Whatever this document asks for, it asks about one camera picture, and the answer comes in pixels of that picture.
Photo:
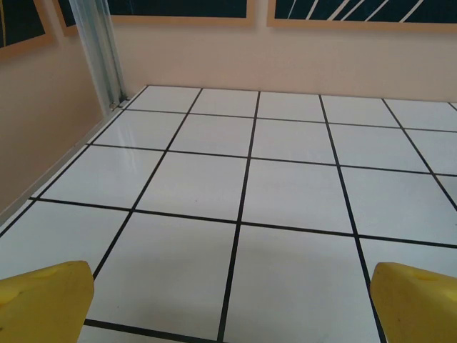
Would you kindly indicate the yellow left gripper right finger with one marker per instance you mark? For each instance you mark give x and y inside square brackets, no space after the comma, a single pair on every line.
[417,307]

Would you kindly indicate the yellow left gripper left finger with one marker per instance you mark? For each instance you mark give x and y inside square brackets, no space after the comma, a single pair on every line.
[43,303]

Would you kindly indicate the aluminium frame post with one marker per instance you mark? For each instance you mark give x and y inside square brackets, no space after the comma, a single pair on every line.
[101,53]

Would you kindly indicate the narrow teal wall panel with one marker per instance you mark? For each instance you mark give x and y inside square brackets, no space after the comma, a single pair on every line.
[68,10]

